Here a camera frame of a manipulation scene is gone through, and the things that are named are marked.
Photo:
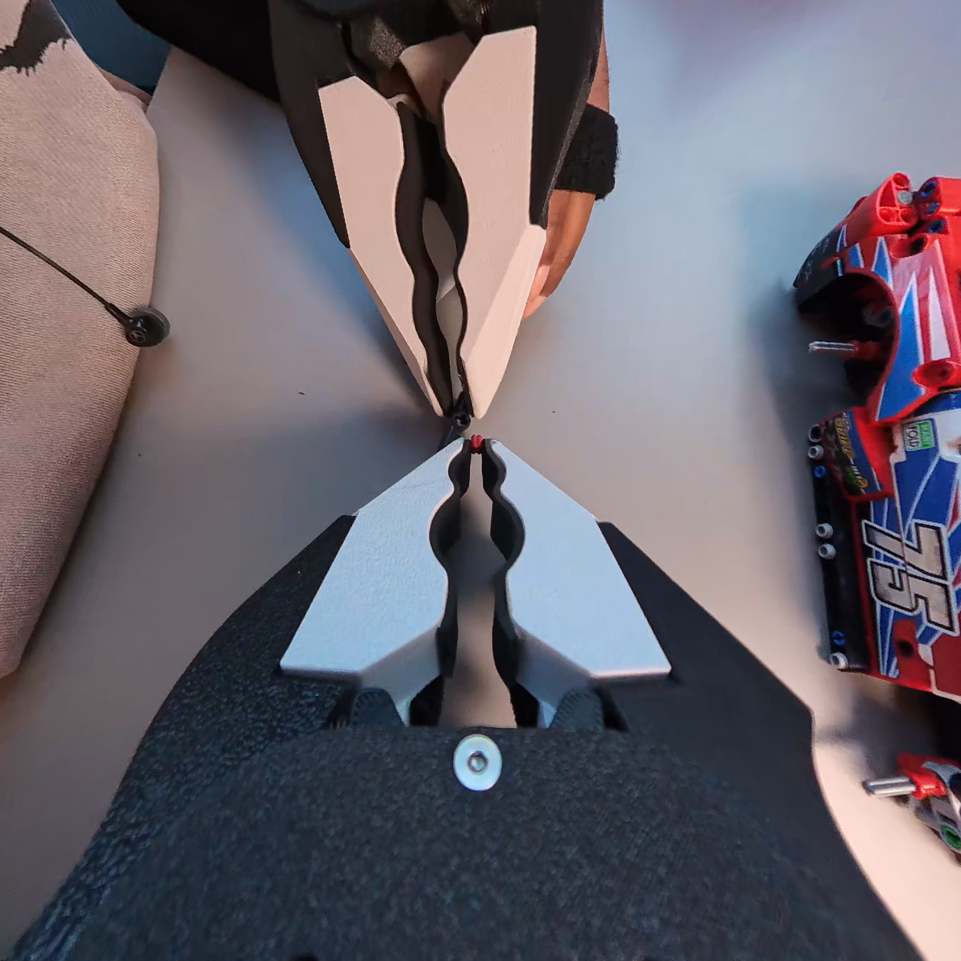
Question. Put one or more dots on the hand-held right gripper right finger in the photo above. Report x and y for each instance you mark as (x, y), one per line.
(585, 600)

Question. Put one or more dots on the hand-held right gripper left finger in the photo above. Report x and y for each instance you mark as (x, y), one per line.
(368, 593)

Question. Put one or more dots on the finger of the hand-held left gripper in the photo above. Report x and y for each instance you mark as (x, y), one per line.
(503, 188)
(368, 188)

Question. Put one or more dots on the black lego rod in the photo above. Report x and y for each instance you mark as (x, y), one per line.
(459, 417)

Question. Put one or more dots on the red white blue lego car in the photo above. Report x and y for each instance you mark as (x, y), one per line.
(901, 450)

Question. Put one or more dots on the small lego axle assembly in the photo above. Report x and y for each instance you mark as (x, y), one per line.
(931, 796)

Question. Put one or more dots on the person's left hand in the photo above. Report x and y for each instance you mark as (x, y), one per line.
(563, 240)

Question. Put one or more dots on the blue fabric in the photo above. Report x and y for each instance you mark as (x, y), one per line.
(112, 37)

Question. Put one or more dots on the beige printed hoodie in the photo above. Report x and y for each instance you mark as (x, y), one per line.
(67, 338)

